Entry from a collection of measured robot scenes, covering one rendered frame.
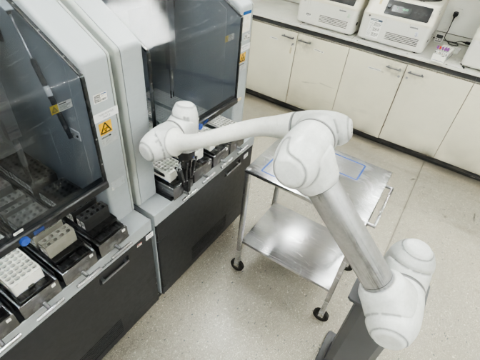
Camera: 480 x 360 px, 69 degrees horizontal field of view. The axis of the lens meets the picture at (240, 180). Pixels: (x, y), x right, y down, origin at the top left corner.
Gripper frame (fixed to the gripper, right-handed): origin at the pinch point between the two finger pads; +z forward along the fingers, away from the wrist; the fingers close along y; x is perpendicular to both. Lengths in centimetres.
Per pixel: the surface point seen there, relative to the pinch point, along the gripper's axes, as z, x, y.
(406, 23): -31, 34, -230
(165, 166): -5.5, -11.5, 1.3
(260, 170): -2.0, 22.1, -28.2
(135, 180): -8.9, -11.8, 18.7
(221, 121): -6.2, -14.1, -46.3
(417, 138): 59, 78, -229
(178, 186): -0.4, -1.9, 3.2
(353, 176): -2, 60, -54
